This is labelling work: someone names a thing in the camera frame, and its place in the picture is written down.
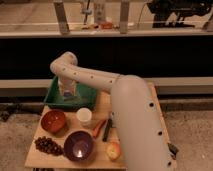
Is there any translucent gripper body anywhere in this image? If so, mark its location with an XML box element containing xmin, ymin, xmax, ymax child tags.
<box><xmin>58</xmin><ymin>80</ymin><xmax>76</xmax><ymax>97</ymax></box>

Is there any grey blue sponge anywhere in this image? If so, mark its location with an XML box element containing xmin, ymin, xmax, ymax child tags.
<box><xmin>63</xmin><ymin>92</ymin><xmax>74</xmax><ymax>100</ymax></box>

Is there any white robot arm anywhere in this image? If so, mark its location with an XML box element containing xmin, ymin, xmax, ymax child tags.
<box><xmin>50</xmin><ymin>52</ymin><xmax>173</xmax><ymax>171</ymax></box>

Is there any red bowl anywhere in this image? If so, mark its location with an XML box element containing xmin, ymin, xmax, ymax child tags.
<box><xmin>41</xmin><ymin>110</ymin><xmax>66</xmax><ymax>134</ymax></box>

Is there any purple bowl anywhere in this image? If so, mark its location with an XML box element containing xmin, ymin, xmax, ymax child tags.
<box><xmin>63</xmin><ymin>131</ymin><xmax>94</xmax><ymax>162</ymax></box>

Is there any green plastic tray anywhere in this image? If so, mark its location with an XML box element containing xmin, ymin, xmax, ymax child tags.
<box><xmin>44</xmin><ymin>76</ymin><xmax>97</xmax><ymax>110</ymax></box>

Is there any white plastic cup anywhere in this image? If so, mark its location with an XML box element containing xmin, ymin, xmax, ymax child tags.
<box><xmin>76</xmin><ymin>108</ymin><xmax>92</xmax><ymax>127</ymax></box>

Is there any grey blue cloth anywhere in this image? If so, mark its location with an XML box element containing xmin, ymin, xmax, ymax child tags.
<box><xmin>110</xmin><ymin>113</ymin><xmax>115</xmax><ymax>128</ymax></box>

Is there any wooden table board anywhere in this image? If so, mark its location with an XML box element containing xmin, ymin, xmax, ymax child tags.
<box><xmin>25</xmin><ymin>82</ymin><xmax>170</xmax><ymax>171</ymax></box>

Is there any bunch of dark grapes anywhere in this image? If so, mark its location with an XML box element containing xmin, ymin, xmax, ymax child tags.
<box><xmin>34</xmin><ymin>136</ymin><xmax>63</xmax><ymax>156</ymax></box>

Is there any red object on ledge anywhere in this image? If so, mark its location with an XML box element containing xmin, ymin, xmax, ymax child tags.
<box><xmin>100</xmin><ymin>22</ymin><xmax>113</xmax><ymax>29</ymax></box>

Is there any red yellow apple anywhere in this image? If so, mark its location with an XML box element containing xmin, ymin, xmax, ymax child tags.
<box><xmin>106</xmin><ymin>142</ymin><xmax>121</xmax><ymax>161</ymax></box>

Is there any black machine in background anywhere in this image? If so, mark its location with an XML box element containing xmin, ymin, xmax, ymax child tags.
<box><xmin>147</xmin><ymin>0</ymin><xmax>213</xmax><ymax>28</ymax></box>

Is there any left metal post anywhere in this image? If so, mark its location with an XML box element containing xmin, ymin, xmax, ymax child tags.
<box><xmin>53</xmin><ymin>0</ymin><xmax>69</xmax><ymax>35</ymax></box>

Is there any metal post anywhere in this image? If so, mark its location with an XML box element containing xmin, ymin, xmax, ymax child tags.
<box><xmin>119</xmin><ymin>0</ymin><xmax>130</xmax><ymax>34</ymax></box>
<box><xmin>53</xmin><ymin>0</ymin><xmax>69</xmax><ymax>35</ymax></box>

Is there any right metal post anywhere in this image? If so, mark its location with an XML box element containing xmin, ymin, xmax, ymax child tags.
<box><xmin>119</xmin><ymin>0</ymin><xmax>130</xmax><ymax>34</ymax></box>

